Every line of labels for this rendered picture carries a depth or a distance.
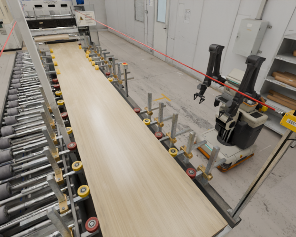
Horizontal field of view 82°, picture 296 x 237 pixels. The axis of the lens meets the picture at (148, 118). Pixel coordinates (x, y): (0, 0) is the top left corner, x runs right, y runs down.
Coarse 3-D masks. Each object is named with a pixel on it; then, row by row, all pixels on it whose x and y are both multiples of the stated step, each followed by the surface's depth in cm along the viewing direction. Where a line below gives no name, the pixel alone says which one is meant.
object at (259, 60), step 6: (246, 60) 146; (258, 60) 138; (252, 66) 142; (258, 66) 141; (246, 72) 148; (252, 72) 147; (246, 78) 149; (240, 84) 156; (246, 84) 153; (240, 90) 157; (234, 96) 164; (240, 96) 159
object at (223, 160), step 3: (222, 159) 154; (225, 159) 154; (216, 162) 151; (219, 162) 151; (222, 162) 152; (216, 165) 149; (198, 171) 144; (201, 171) 144; (198, 174) 141; (201, 174) 144; (195, 177) 141
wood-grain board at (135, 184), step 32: (64, 64) 325; (64, 96) 228; (96, 96) 229; (96, 128) 176; (128, 128) 177; (96, 160) 143; (128, 160) 144; (160, 160) 144; (96, 192) 121; (128, 192) 121; (160, 192) 121; (192, 192) 121; (128, 224) 104; (160, 224) 105; (192, 224) 105; (224, 224) 105
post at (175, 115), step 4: (176, 112) 159; (176, 116) 159; (172, 120) 164; (176, 120) 162; (172, 124) 166; (176, 124) 165; (172, 128) 168; (172, 132) 171; (172, 136) 173; (172, 144) 181
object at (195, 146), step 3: (204, 141) 171; (195, 144) 167; (198, 144) 167; (201, 144) 168; (192, 147) 164; (195, 147) 166; (180, 150) 161; (177, 153) 158; (180, 153) 158; (183, 153) 160; (177, 156) 158
